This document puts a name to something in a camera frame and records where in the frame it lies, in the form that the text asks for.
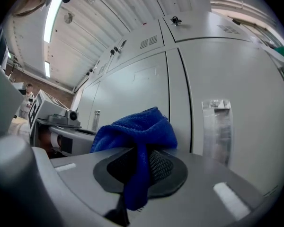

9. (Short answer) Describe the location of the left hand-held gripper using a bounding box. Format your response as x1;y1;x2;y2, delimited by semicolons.
27;90;98;156

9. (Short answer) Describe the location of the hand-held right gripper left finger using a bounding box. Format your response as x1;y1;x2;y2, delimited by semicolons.
49;147;134;227

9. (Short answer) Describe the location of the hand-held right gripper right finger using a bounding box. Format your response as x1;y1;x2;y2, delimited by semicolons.
126;148;265;227

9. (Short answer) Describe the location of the blue cloth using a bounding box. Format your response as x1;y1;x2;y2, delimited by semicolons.
89;106;178;211

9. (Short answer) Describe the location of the bank of grey locker doors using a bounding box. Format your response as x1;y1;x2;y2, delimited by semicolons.
74;9;284;198

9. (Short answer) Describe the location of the silver locker key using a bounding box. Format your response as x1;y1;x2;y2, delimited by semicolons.
170;16;183;26

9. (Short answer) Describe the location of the person's left hand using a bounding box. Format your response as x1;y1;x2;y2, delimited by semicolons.
38;129;52;149

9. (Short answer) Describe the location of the long ceiling light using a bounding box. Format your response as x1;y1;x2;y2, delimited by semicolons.
43;0;62;44

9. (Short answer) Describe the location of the round ceiling fixture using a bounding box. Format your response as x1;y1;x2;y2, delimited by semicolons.
63;12;74;24

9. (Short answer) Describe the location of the white sheet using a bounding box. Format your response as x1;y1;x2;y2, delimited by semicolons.
259;43;284;77

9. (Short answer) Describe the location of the large recessed metal door handle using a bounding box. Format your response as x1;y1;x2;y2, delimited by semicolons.
201;98;234;168

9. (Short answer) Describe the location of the small recessed metal door handle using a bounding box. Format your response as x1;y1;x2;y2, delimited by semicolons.
92;110;101;132

